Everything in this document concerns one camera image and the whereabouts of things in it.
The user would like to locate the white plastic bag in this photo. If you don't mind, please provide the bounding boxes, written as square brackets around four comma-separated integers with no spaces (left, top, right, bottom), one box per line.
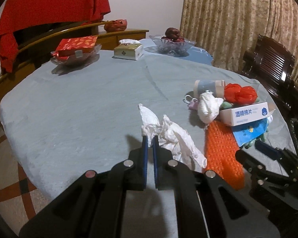
[197,91,224,125]

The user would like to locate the grey-blue table cloth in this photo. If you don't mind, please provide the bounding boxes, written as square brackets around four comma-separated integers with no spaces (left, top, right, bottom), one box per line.
[0,51,293,237]

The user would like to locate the glass fruit bowl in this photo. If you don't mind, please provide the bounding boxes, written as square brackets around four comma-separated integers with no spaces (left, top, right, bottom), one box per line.
[149,35,196,57]

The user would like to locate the red cloth drape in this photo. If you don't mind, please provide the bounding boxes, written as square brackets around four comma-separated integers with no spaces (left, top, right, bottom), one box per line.
[0,0,110,73]

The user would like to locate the green cloth glove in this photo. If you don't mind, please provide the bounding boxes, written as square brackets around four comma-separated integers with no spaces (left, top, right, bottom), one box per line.
[228,126,263,148]

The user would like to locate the white tissue box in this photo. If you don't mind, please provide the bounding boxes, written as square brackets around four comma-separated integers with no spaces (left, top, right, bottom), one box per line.
[113,39,144,61]

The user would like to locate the red ornament bowl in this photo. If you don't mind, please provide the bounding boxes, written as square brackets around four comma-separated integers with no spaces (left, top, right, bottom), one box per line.
[104,19,128,33]

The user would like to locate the pink face mask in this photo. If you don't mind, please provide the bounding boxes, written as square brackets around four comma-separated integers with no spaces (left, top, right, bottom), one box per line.
[183,95,199,111]

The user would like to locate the dark wooden armchair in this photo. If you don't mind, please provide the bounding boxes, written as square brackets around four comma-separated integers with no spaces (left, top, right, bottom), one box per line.
[241,35,298,119]

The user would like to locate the dark red apples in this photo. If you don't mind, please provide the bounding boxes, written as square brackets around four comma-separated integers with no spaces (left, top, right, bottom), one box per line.
[161,27,185,42]

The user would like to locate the blue white paper cup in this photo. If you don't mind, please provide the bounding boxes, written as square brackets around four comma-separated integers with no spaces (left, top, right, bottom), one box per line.
[193,80,225,98]

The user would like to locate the blue paper packet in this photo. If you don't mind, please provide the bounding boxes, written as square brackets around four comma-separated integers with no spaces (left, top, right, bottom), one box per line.
[231,118,269,147]

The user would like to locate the red gift packet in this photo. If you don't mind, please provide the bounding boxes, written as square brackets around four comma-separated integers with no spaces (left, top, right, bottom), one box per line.
[51,36,97,61]

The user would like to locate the white tissue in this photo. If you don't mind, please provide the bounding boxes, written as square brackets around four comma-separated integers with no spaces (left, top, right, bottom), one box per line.
[138,104,207,171]

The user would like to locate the orange bubble wrap sheet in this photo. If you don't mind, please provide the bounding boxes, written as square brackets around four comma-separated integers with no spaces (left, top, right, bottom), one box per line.
[205,120,245,190]

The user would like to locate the red plastic bag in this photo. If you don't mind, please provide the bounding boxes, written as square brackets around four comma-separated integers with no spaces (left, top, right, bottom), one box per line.
[224,83,258,105]

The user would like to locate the beige patterned curtain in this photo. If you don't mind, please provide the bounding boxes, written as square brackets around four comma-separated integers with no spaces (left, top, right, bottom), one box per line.
[180,0,298,82]

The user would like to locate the white alcohol pad box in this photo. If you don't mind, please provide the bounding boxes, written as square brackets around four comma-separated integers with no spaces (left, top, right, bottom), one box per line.
[219,102,276,126]

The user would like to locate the light blue table cloth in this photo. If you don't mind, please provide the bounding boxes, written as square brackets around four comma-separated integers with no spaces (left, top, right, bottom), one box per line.
[140,39,213,66]

